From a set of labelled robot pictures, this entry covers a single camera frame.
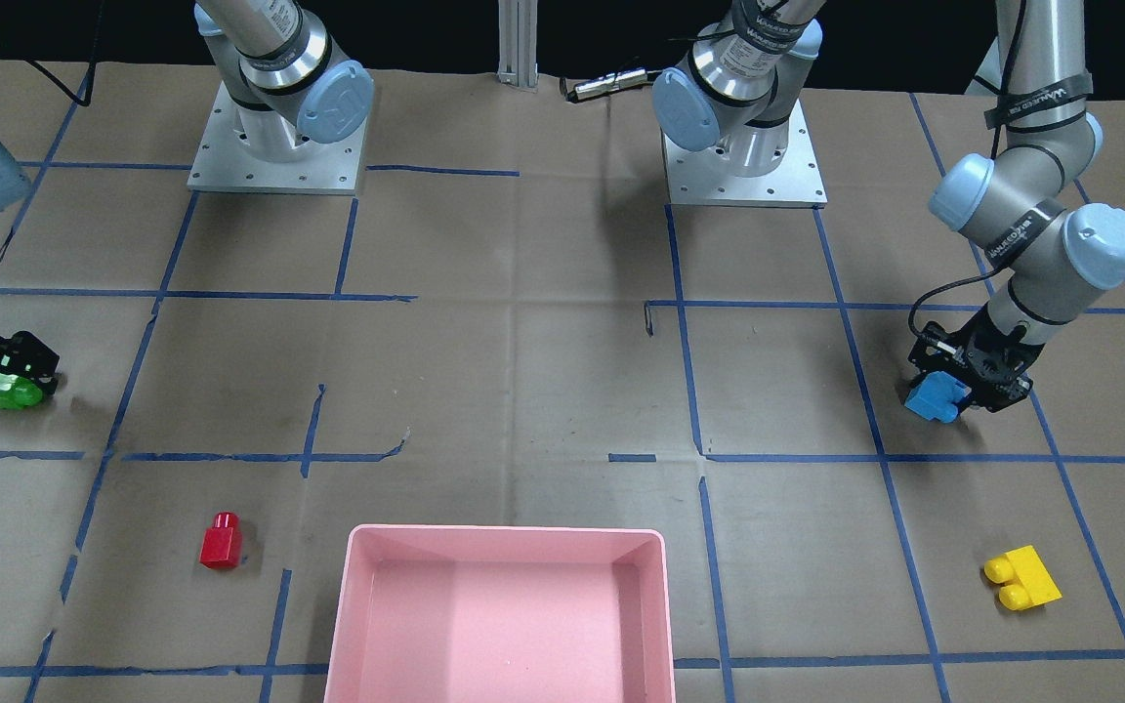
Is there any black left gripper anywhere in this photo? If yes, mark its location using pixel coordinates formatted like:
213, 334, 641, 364
909, 309, 1034, 413

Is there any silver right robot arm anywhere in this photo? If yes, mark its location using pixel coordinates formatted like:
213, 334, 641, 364
0, 1, 375, 406

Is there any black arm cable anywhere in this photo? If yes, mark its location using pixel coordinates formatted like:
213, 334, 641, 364
0, 0, 104, 108
907, 277, 1004, 337

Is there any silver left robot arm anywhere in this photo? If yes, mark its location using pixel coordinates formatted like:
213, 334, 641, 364
653, 1, 1125, 423

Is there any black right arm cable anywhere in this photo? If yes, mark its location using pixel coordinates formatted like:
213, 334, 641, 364
0, 0, 104, 108

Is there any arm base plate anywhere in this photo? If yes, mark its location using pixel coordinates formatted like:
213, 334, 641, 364
662, 102, 829, 208
187, 85, 371, 196

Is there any pink plastic box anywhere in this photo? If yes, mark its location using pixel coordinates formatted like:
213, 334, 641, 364
324, 524, 676, 702

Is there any red toy block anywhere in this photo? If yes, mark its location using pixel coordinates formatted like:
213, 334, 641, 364
199, 512, 244, 570

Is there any blue toy block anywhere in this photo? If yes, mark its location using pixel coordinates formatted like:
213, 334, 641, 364
903, 372, 970, 424

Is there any green toy block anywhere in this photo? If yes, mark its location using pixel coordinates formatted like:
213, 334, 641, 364
0, 373, 45, 411

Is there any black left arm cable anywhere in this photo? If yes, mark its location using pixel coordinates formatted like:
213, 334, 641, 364
907, 277, 1004, 337

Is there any yellow toy block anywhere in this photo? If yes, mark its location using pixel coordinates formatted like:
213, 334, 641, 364
982, 546, 1063, 611

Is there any aluminium profile post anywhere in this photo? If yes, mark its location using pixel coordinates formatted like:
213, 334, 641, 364
496, 0, 539, 92

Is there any silver cylindrical connector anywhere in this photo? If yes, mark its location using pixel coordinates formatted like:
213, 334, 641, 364
559, 67, 662, 105

